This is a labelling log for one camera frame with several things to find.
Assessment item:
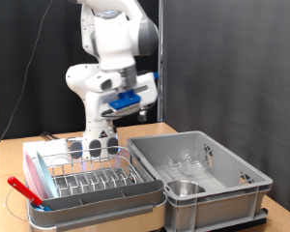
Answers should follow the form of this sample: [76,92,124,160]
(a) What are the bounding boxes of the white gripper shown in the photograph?
[86,72,160,124]

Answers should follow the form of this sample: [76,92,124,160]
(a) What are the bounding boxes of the stainless steel bowl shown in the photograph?
[166,179,207,197]

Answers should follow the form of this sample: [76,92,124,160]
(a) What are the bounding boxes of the light blue plate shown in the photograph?
[35,150,60,199]

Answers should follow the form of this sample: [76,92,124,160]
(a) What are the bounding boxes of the clear wine glass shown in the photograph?
[163,147,215,178]

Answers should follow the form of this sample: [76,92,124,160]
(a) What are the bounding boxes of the vertical metal pole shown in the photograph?
[157,0,165,123]

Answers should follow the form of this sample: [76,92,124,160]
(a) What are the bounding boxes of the white box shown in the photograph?
[22,138,72,168]

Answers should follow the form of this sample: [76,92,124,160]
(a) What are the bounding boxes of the dark grey backdrop curtain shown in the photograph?
[162,0,290,218]

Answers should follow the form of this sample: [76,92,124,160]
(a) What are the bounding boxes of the grey plastic crate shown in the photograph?
[127,130,274,232]

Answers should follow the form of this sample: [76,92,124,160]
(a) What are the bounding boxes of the pink plate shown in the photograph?
[23,151,47,201]

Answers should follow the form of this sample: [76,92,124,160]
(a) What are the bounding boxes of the black backdrop curtain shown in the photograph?
[0,0,160,141]

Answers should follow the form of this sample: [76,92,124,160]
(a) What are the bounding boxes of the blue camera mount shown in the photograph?
[108,89,142,111]

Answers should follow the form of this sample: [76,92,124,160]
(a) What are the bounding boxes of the grey wire dish rack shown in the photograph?
[26,145,168,232]

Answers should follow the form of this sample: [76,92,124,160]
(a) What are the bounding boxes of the black cables on table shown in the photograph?
[40,130,61,141]

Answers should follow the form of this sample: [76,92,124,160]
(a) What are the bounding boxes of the long black hanging cable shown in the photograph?
[0,0,55,153]

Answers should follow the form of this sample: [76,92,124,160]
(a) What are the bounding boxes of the blue handled utensil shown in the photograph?
[33,203,52,213]

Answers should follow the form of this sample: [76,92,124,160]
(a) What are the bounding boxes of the red handled utensil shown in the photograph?
[7,176,44,207]

